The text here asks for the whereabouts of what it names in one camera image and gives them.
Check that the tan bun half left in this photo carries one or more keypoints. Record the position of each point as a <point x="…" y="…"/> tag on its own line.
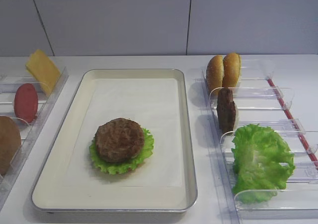
<point x="215" y="72"/>

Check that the tan bun half right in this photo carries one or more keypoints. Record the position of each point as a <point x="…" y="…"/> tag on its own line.
<point x="232" y="68"/>

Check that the large green lettuce leaf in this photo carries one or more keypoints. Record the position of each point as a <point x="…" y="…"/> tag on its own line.
<point x="263" y="163"/>

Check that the clear acrylic rack right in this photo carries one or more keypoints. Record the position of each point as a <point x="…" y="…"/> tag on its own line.
<point x="259" y="101"/>

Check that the brown meat patty in rack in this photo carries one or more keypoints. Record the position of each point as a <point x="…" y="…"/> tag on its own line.
<point x="226" y="110"/>

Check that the brown meat patty on tray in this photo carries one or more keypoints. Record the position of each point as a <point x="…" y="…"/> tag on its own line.
<point x="119" y="140"/>

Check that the brown bread bun left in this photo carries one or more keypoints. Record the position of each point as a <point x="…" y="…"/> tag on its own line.
<point x="10" y="142"/>

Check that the red tomato slice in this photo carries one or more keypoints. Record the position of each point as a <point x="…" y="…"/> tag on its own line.
<point x="26" y="102"/>

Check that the white paper tray liner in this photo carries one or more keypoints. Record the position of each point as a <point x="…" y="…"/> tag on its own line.
<point x="151" y="102"/>

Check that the clear acrylic rack left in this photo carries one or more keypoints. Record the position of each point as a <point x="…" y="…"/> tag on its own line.
<point x="13" y="74"/>

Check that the clear acrylic rack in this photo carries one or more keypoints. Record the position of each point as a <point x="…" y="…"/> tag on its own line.
<point x="259" y="101"/>
<point x="13" y="74"/>

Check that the yellow cheese slice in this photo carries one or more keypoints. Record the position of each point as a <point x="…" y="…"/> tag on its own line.
<point x="44" y="70"/>
<point x="29" y="68"/>

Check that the white metal tray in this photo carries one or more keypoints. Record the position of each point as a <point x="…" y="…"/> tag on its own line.
<point x="52" y="194"/>

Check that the tan bun half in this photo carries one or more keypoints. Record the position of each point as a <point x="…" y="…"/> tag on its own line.
<point x="232" y="68"/>
<point x="215" y="72"/>

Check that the green lettuce leaf on tray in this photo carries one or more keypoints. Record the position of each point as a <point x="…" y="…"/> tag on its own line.
<point x="126" y="166"/>

